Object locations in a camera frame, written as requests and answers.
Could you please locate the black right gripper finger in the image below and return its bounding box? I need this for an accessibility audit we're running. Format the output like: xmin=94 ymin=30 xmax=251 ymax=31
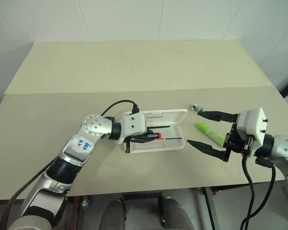
xmin=187 ymin=139 xmax=228 ymax=161
xmin=197 ymin=110 xmax=239 ymax=124

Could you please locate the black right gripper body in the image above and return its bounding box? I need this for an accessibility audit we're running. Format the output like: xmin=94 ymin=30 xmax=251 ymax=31
xmin=221 ymin=123 xmax=252 ymax=163

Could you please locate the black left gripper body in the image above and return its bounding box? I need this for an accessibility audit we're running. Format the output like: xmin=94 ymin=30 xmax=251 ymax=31
xmin=123 ymin=128 xmax=157 ymax=154

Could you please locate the red marker with black barrel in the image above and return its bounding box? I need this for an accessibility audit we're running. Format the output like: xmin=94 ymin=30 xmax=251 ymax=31
xmin=146 ymin=132 xmax=163 ymax=140

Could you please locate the green marker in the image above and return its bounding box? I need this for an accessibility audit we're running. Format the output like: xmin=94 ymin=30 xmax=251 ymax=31
xmin=194 ymin=122 xmax=226 ymax=147

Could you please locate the white plastic pencil case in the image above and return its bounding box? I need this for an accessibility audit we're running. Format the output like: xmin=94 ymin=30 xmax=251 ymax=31
xmin=123 ymin=109 xmax=188 ymax=154

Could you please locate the white sticker with blue writing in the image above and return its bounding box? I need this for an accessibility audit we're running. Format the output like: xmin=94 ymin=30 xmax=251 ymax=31
xmin=71 ymin=135 xmax=93 ymax=154

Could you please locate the dark rounded shape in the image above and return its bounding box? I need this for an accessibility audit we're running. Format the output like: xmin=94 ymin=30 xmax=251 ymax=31
xmin=102 ymin=199 xmax=127 ymax=230
xmin=161 ymin=196 xmax=195 ymax=230

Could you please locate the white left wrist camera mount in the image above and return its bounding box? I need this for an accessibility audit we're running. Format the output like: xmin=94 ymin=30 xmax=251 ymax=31
xmin=121 ymin=112 xmax=147 ymax=144

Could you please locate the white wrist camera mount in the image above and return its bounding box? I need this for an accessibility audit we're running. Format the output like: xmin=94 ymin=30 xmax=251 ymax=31
xmin=121 ymin=112 xmax=147 ymax=144
xmin=237 ymin=107 xmax=270 ymax=147

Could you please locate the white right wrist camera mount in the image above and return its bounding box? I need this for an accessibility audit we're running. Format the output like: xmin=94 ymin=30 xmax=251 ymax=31
xmin=237 ymin=107 xmax=270 ymax=147

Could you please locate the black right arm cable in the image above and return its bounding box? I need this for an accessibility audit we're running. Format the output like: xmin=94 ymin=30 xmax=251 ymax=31
xmin=239 ymin=148 xmax=277 ymax=230

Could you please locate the metal table frame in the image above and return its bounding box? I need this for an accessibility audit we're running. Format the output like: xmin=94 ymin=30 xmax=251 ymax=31
xmin=194 ymin=186 xmax=221 ymax=230

